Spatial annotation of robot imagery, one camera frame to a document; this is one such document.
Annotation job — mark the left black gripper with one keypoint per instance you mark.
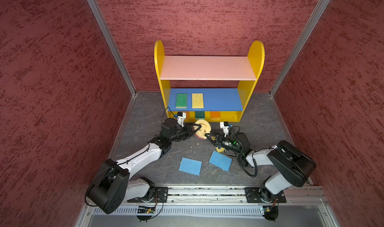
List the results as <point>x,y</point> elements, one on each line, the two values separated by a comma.
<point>189,130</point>

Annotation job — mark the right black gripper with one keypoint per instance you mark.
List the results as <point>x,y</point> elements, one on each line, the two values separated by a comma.
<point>217,142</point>

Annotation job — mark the round smiley face sponge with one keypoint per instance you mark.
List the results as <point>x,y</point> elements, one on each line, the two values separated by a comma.
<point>206,127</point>

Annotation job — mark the yellow sponge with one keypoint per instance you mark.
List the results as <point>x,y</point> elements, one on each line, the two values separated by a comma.
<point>219,149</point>
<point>197,100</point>

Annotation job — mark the dark green sponge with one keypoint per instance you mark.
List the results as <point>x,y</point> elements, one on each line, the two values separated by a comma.
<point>200,115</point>

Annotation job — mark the tan orange-backed sponge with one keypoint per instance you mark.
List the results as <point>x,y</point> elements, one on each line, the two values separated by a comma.
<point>186,115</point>

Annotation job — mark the orange sponge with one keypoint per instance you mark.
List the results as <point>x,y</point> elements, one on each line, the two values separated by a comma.
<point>215,114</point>

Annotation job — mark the light blue sponge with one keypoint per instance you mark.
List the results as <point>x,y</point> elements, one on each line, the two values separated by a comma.
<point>190,166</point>
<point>221,161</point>

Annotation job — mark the bright green sponge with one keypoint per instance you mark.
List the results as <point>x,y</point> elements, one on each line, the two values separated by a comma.
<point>181,100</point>

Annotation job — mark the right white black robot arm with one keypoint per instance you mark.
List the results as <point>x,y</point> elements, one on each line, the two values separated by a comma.
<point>294,167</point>

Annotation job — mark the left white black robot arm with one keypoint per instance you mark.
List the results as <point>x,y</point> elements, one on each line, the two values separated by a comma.
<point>112,185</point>

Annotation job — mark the yellow shelf with coloured boards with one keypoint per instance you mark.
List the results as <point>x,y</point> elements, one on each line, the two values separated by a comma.
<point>231,102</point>

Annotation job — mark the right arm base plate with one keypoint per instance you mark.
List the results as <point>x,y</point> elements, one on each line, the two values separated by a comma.
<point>256,196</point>

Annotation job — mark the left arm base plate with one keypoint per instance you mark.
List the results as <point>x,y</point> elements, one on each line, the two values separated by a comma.
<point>155,194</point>

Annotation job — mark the aluminium mounting rail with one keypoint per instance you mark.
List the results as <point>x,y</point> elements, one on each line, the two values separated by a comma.
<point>229,195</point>

